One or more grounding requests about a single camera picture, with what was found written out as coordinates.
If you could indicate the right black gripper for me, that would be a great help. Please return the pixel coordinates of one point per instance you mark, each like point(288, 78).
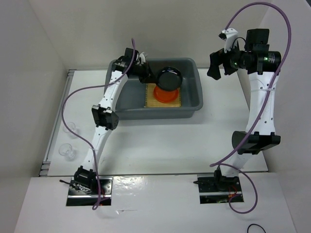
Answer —
point(217, 58)

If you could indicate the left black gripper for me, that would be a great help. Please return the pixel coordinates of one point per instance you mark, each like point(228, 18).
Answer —
point(148, 76)

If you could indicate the black round plate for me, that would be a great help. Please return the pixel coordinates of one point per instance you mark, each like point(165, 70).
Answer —
point(169, 79)

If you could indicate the square bamboo mat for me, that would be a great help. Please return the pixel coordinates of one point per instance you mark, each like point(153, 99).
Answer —
point(151, 102)

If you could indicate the orange plastic plate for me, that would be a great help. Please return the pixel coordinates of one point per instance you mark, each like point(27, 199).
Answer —
point(165, 96)

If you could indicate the clear glass cup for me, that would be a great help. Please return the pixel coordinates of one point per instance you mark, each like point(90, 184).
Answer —
point(67, 151)
point(71, 130)

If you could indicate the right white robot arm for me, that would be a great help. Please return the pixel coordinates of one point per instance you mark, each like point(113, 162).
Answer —
point(261, 65)

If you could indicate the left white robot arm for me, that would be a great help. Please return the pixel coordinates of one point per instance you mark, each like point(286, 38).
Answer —
point(104, 115)

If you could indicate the grey plastic bin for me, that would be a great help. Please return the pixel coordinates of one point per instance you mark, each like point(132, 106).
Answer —
point(131, 102)

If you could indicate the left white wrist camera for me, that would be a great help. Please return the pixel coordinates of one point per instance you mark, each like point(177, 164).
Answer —
point(142, 58)

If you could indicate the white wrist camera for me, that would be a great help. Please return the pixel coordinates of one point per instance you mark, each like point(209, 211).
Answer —
point(229, 36)
point(142, 58)

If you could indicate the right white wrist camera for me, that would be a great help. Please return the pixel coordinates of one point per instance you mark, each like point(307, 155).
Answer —
point(229, 36)

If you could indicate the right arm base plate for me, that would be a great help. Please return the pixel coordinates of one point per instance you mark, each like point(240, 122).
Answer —
point(212, 192)

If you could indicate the aluminium table edge rail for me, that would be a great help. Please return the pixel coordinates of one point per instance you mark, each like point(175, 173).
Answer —
point(55, 129)

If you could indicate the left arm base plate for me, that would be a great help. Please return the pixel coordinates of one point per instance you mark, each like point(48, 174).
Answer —
point(79, 195)

